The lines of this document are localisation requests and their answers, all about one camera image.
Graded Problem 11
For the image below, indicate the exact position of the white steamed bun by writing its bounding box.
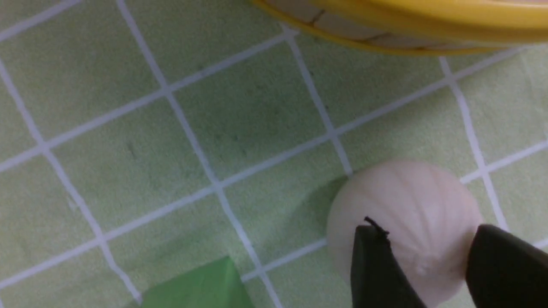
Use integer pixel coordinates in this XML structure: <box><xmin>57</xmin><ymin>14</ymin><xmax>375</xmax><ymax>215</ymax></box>
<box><xmin>327</xmin><ymin>160</ymin><xmax>483</xmax><ymax>308</ymax></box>

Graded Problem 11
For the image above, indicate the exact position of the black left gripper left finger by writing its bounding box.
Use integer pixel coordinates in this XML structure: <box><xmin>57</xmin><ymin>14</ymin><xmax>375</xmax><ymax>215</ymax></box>
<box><xmin>350</xmin><ymin>217</ymin><xmax>426</xmax><ymax>308</ymax></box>

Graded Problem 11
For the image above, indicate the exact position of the green foam cube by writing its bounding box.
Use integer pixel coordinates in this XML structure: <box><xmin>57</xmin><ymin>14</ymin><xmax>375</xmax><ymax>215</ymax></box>
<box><xmin>141</xmin><ymin>257</ymin><xmax>254</xmax><ymax>308</ymax></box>

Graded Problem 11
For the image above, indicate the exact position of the bamboo steamer tray yellow rim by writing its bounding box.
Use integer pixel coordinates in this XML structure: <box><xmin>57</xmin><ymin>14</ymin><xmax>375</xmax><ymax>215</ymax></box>
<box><xmin>254</xmin><ymin>0</ymin><xmax>548</xmax><ymax>56</ymax></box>

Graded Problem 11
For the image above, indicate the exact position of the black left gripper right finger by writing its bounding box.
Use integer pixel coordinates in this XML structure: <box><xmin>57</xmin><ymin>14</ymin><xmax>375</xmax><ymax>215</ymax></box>
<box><xmin>466</xmin><ymin>224</ymin><xmax>548</xmax><ymax>308</ymax></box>

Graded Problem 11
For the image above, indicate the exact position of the green checkered tablecloth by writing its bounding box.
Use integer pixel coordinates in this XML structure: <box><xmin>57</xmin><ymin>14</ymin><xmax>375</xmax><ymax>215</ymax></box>
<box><xmin>0</xmin><ymin>0</ymin><xmax>547</xmax><ymax>308</ymax></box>

